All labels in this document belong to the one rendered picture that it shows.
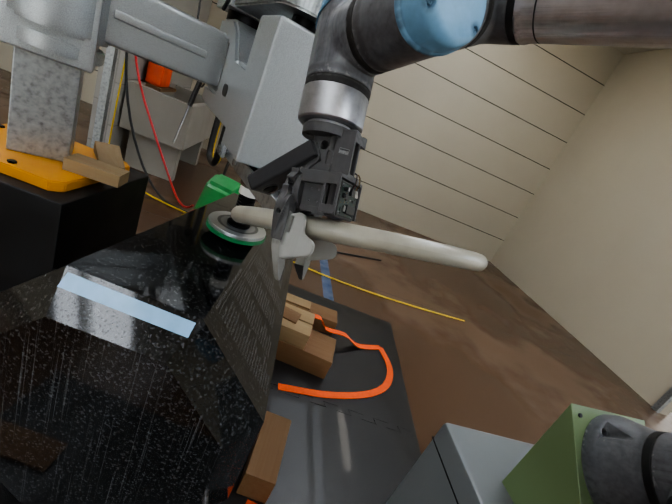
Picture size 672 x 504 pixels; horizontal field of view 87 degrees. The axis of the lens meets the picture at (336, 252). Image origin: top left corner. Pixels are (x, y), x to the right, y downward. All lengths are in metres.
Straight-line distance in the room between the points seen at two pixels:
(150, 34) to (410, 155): 5.21
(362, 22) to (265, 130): 0.74
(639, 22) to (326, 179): 0.34
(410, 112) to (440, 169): 1.13
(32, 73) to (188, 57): 0.53
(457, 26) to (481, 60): 6.31
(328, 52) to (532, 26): 0.23
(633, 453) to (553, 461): 0.13
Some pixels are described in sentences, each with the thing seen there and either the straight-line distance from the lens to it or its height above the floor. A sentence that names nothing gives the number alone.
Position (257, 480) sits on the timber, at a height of 0.12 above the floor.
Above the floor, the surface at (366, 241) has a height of 1.26.
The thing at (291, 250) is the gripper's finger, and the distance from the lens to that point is 0.46.
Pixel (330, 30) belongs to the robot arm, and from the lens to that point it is 0.51.
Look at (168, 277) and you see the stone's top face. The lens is 1.05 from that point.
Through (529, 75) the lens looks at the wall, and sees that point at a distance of 7.13.
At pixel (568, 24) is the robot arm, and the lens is 0.50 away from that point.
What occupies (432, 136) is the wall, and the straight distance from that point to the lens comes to 6.51.
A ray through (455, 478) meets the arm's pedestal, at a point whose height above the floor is 0.81.
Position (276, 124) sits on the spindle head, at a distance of 1.16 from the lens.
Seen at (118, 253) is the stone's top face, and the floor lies 0.83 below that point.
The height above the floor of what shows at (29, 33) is 1.21.
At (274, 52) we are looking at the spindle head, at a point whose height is 1.46.
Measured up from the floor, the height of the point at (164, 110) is 0.72.
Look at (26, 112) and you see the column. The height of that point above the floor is 0.94.
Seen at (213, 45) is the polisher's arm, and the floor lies 1.42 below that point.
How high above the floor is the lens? 1.39
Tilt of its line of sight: 20 degrees down
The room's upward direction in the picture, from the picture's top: 25 degrees clockwise
